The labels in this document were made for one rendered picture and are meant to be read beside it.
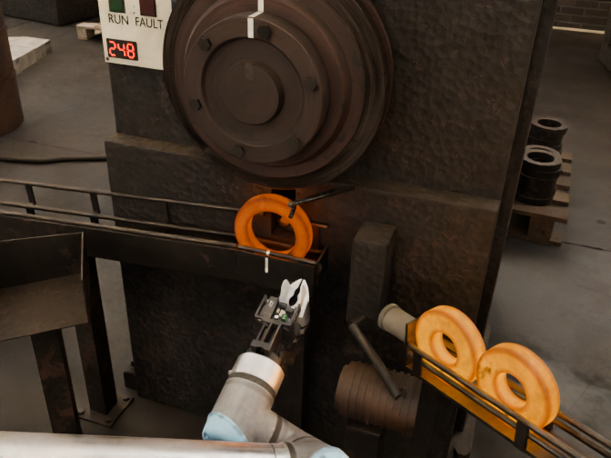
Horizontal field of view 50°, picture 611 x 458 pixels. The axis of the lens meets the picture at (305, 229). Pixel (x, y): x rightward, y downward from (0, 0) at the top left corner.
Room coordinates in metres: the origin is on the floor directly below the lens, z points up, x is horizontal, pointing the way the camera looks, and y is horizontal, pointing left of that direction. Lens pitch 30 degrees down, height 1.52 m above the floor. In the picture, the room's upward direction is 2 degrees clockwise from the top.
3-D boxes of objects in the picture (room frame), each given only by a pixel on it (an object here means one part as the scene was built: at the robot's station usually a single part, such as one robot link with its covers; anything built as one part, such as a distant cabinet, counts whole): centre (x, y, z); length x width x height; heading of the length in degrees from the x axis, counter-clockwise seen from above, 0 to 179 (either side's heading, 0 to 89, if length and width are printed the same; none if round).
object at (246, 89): (1.19, 0.10, 1.11); 0.28 x 0.06 x 0.28; 72
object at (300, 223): (1.29, 0.07, 0.75); 0.18 x 0.03 x 0.18; 73
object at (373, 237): (1.22, -0.15, 0.68); 0.11 x 0.08 x 0.24; 162
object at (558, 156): (3.09, -0.72, 0.22); 1.20 x 0.81 x 0.44; 70
